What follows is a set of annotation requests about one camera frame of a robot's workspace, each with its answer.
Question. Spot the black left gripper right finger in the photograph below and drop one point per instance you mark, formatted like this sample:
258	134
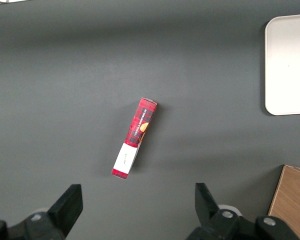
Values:
207	207

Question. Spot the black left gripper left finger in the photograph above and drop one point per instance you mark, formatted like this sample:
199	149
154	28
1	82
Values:
65	212

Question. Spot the wooden drawer cabinet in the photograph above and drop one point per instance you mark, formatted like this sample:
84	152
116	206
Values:
295	195

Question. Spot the red plaid cookie box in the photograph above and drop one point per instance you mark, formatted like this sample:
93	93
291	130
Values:
140	125

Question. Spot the white rectangular tray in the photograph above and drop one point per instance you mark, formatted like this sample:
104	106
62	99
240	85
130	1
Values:
290	65

